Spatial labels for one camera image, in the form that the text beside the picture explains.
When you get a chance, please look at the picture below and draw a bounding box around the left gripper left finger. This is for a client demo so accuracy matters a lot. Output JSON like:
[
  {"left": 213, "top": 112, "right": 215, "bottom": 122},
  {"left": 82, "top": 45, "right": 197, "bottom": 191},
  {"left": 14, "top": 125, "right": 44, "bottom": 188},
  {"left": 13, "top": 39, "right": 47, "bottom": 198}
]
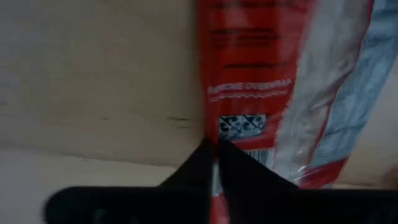
[{"left": 43, "top": 138, "right": 217, "bottom": 224}]

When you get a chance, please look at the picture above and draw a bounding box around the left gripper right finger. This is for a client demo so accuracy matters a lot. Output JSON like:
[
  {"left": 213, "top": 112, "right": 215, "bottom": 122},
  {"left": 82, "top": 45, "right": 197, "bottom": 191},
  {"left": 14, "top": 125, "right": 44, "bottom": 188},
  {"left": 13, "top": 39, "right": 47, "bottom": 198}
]
[{"left": 217, "top": 141, "right": 398, "bottom": 224}]

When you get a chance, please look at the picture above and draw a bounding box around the red popcorn bag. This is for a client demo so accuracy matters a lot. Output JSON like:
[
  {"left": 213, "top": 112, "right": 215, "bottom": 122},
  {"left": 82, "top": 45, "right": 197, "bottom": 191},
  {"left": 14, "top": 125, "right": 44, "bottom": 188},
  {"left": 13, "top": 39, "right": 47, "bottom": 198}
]
[{"left": 196, "top": 0, "right": 398, "bottom": 224}]

